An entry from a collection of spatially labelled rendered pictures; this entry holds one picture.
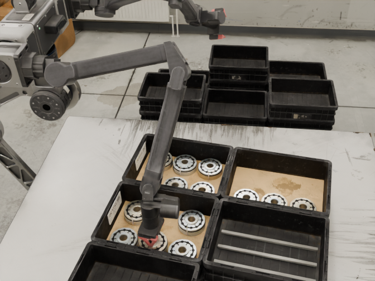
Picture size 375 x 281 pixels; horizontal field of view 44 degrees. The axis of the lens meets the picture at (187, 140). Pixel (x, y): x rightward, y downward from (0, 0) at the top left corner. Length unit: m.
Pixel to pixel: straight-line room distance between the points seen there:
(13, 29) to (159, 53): 0.52
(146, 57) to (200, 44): 3.20
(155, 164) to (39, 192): 0.86
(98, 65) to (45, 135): 2.24
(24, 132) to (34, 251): 1.89
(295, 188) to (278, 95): 1.21
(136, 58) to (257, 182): 0.80
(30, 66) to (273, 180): 1.05
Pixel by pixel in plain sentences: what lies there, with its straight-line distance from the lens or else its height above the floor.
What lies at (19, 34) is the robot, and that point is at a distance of 1.63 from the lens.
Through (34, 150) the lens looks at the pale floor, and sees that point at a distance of 3.57.
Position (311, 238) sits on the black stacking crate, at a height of 0.83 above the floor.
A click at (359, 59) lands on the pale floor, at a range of 4.57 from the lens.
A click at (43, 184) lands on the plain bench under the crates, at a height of 0.70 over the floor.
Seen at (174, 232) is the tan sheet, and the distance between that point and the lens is 1.78.
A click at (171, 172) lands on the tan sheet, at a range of 1.99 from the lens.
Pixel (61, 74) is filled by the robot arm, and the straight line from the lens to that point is 1.50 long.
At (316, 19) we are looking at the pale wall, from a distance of 4.77.
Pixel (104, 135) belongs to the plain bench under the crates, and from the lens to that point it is 2.43.
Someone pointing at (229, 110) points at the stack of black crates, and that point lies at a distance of 3.09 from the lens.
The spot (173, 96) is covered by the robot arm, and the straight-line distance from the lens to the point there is 1.43.
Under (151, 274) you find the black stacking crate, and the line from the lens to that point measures 1.68.
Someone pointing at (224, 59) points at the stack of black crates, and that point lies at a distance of 3.41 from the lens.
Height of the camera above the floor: 2.22
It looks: 40 degrees down
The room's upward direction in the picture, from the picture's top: 2 degrees counter-clockwise
